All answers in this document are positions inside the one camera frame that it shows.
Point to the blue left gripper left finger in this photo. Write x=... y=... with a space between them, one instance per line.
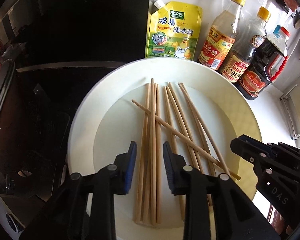
x=125 y=163

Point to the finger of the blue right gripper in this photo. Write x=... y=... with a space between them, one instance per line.
x=246 y=140
x=252 y=154

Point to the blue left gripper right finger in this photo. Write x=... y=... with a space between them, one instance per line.
x=174 y=164

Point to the person's right hand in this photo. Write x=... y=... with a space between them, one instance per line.
x=279 y=225

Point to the metal cutting board rack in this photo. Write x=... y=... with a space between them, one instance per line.
x=285 y=102

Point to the cream cutting board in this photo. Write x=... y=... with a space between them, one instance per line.
x=294 y=106

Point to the soy sauce bottle yellow cap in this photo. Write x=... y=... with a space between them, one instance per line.
x=242 y=52

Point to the black gas stove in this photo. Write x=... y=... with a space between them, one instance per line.
x=35 y=120

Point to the vinegar bottle yellow cap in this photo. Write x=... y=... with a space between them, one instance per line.
x=221 y=36

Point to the yellow chicken seasoning pouch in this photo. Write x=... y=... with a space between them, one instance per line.
x=174 y=31

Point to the large soy sauce jug red handle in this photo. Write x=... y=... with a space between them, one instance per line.
x=267 y=64

